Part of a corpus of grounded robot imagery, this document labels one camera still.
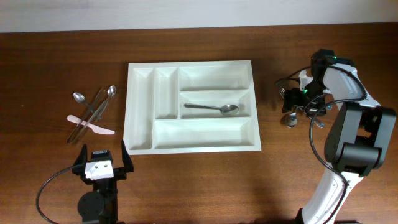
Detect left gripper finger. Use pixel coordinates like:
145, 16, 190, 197
121, 140, 134, 173
72, 144, 88, 174

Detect large steel spoon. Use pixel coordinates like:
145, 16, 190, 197
183, 103, 239, 116
284, 108, 298, 128

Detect steel fork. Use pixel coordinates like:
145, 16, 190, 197
279, 88, 325, 128

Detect steel kitchen tongs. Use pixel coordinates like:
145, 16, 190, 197
67, 88, 104, 144

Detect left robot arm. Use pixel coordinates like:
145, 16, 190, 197
72, 141, 134, 224

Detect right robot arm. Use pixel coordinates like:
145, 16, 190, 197
275, 49, 397, 223

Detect pink plastic knife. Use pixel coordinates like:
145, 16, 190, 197
67, 115, 115, 135

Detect white plastic cutlery tray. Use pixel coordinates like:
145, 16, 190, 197
123, 60, 261, 155

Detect small steel teaspoon left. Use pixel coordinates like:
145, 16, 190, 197
73, 92, 95, 113

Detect small steel teaspoon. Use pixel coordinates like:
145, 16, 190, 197
95, 85, 116, 122
73, 92, 95, 113

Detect small steel teaspoon right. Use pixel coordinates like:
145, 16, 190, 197
95, 85, 116, 122

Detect left black cable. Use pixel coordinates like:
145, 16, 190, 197
35, 165, 82, 224

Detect black cable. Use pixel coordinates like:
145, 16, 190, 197
274, 65, 368, 224
35, 165, 82, 224

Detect right black cable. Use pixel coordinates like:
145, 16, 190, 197
274, 65, 368, 224

